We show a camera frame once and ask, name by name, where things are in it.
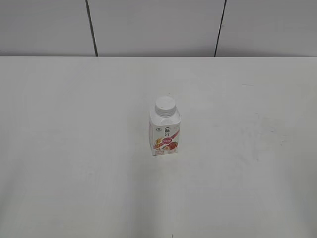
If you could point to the white yogurt drink bottle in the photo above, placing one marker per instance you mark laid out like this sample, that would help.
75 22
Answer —
164 133

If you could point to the white screw cap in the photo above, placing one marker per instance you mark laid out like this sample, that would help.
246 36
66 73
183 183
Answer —
165 106

